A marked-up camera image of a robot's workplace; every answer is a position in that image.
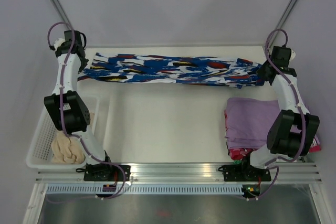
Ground blue patterned trousers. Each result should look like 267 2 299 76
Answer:
78 53 265 89

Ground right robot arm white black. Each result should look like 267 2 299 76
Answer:
239 45 320 180

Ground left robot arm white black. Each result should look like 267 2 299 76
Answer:
44 30 114 180

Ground pink patterned folded trousers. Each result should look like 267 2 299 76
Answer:
224 107 280 160

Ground green folded garment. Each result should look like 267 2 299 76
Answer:
234 159 244 165

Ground cream crumpled garment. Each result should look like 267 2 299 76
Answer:
51 112 97 164

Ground white perforated plastic basket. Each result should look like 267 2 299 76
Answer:
26 95 100 170

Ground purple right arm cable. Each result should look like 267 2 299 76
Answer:
230 28 308 201

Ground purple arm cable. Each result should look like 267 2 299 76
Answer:
230 28 308 201
47 22 127 204

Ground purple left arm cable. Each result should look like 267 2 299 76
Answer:
47 22 127 204

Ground right aluminium frame post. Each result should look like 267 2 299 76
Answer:
274 0 315 38

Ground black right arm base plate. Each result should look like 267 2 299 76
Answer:
218 163 271 182

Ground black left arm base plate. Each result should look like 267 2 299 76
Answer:
82 163 131 182

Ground aluminium mounting rail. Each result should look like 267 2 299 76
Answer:
35 162 322 184

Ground white slotted cable duct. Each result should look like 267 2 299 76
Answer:
46 184 262 195

